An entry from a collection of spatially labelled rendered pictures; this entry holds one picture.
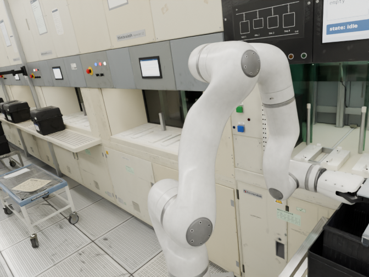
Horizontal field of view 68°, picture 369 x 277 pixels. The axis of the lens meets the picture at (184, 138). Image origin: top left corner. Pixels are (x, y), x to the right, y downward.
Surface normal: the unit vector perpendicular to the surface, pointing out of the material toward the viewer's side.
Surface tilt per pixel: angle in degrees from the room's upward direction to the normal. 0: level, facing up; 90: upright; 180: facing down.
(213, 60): 68
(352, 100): 90
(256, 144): 90
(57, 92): 90
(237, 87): 121
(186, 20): 90
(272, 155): 58
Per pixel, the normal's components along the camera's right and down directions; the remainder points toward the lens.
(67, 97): 0.70, 0.15
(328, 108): -0.70, 0.33
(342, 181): -0.14, -0.91
